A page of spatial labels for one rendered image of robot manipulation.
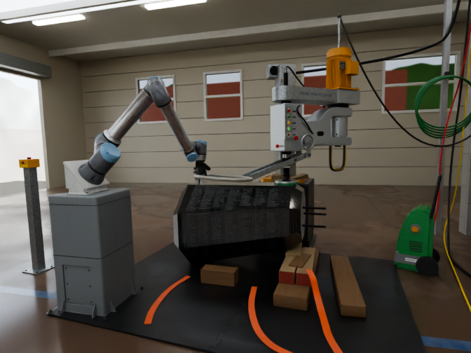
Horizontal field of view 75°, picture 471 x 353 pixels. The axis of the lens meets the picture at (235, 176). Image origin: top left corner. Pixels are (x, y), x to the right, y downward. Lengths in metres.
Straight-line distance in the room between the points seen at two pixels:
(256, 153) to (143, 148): 3.68
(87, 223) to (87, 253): 0.21
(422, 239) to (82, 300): 2.79
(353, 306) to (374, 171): 6.98
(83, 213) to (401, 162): 8.10
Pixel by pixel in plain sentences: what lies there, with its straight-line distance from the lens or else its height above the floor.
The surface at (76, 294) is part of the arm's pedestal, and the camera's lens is 2.59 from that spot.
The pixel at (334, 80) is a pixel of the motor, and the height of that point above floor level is 1.78.
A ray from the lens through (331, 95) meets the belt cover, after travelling 3.14.
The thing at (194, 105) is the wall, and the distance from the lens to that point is 9.67.
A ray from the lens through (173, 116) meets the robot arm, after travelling 2.29.
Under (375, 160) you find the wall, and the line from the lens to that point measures 9.08.
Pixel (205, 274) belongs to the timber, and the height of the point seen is 0.10.
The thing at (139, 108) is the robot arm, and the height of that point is 1.44.
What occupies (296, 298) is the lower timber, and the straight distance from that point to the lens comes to 2.36.
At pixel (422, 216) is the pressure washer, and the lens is 3.16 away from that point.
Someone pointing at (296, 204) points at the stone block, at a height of 0.66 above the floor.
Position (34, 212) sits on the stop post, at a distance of 3.50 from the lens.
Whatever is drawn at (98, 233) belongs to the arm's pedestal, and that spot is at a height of 0.60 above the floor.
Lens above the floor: 1.18
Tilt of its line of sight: 6 degrees down
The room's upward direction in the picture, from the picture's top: 1 degrees counter-clockwise
